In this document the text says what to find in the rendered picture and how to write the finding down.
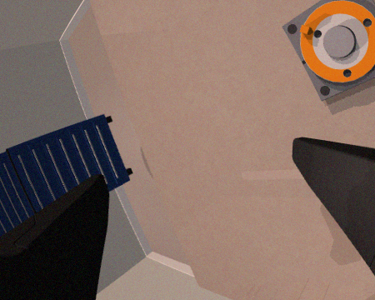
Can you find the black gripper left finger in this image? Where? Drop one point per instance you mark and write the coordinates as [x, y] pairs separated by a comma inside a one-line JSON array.
[[57, 253]]

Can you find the grey square base plate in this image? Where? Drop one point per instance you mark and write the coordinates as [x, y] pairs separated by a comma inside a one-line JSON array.
[[339, 42]]

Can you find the orange round plate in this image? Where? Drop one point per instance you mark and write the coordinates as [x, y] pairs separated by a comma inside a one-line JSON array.
[[345, 14]]

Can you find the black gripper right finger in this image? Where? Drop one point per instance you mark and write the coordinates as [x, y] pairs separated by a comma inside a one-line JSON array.
[[342, 176]]

